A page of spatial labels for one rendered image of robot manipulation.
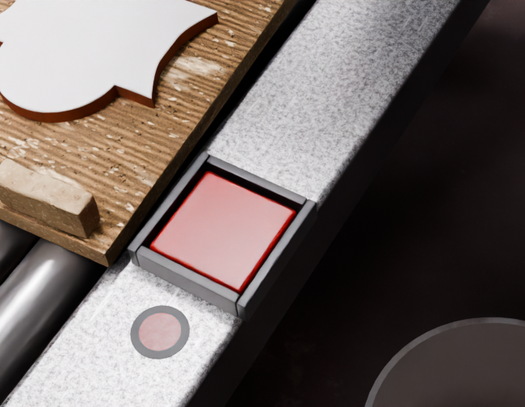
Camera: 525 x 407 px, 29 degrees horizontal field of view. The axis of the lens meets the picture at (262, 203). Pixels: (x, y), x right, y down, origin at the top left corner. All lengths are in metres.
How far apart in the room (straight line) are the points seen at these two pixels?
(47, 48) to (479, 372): 0.78
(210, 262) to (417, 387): 0.72
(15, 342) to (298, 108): 0.22
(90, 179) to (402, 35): 0.22
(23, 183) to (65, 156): 0.05
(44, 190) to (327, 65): 0.20
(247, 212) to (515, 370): 0.74
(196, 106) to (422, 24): 0.16
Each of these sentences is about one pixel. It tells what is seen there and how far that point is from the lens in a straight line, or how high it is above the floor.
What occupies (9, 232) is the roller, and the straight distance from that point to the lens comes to 0.60.
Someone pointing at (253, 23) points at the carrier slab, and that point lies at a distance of 0.64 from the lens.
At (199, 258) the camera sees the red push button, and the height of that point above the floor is 0.93.
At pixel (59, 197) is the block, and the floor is 0.96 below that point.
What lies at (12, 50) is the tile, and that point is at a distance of 0.64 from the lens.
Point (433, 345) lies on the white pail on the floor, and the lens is 1.17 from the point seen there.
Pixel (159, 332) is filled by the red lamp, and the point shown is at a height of 0.92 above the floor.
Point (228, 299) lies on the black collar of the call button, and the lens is 0.53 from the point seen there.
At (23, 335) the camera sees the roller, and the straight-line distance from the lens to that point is 0.56.
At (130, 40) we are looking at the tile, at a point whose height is 0.95.
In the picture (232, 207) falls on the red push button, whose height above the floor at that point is 0.93.
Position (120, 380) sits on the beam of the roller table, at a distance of 0.53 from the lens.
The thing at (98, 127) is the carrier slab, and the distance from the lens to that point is 0.60.
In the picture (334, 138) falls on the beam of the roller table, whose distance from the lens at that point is 0.61.
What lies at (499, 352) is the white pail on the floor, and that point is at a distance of 1.23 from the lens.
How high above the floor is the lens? 1.39
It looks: 55 degrees down
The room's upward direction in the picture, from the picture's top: 6 degrees counter-clockwise
